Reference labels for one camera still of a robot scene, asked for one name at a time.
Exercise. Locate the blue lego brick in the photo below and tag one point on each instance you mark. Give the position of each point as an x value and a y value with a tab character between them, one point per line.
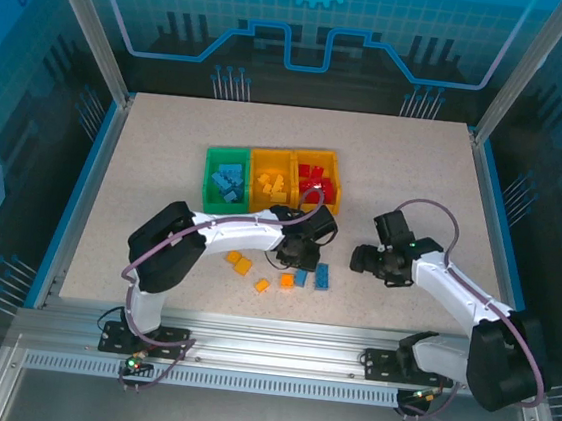
301	277
216	180
230	196
227	170
236	183
323	277

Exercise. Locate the orange lego brick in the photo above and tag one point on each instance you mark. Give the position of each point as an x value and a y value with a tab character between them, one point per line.
287	280

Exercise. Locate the yellow lego brick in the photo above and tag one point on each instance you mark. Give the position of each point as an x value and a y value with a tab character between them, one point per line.
232	257
280	177
242	266
262	285
279	196
266	192
264	179

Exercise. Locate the red lego brick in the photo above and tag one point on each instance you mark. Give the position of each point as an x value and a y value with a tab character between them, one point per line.
308	186
305	172
329	180
329	194
316	172

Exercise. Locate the yellow plastic bin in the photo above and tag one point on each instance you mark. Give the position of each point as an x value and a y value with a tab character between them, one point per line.
333	163
260	164

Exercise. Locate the green plastic bin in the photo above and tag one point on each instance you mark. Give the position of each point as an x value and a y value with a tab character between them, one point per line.
214	163

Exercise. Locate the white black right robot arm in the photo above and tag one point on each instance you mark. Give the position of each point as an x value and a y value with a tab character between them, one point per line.
453	294

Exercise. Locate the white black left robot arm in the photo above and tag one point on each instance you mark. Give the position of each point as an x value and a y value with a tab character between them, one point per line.
238	236

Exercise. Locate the small led circuit board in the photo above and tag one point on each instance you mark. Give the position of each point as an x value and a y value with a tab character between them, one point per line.
136	363
425	396

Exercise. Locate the slotted aluminium strip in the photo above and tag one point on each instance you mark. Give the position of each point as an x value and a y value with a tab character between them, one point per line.
243	382

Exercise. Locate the aluminium front rail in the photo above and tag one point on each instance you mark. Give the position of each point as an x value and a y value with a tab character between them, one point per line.
271	350

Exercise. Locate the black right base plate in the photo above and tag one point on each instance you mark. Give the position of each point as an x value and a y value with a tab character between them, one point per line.
378	364

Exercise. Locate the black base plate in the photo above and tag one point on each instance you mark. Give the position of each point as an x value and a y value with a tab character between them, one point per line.
171	345
378	364

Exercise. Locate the blue edged side rail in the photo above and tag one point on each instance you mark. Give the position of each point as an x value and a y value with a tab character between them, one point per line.
489	192
81	199

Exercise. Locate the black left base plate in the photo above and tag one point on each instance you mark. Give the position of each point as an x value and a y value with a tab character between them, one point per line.
171	345

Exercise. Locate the aluminium frame post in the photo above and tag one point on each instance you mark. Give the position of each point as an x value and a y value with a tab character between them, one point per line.
94	25
522	70

